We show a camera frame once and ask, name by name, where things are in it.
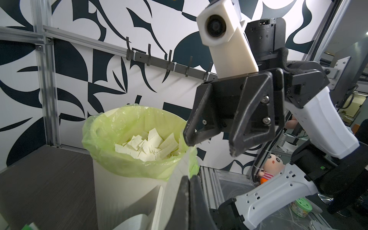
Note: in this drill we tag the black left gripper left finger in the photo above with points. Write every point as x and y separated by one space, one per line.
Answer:
179 219

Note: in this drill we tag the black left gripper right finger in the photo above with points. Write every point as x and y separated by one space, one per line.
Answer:
199 215

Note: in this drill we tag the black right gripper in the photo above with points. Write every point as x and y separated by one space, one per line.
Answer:
248 106

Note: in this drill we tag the white receipt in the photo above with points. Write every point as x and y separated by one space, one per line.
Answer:
167 195

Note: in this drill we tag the small doll figure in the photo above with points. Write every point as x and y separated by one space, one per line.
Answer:
273 166

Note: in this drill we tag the white round trash bin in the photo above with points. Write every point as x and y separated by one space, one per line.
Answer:
119 198

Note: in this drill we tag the torn paper pieces in bin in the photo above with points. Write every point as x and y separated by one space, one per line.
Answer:
149 147

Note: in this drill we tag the green round container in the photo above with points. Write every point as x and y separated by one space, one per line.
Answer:
301 207

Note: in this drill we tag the green plastic bin liner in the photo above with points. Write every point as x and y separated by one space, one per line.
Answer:
100 134

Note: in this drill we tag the black wall hook rail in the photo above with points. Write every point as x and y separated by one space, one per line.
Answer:
169 65

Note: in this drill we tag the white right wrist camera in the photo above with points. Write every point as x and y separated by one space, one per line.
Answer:
220 29

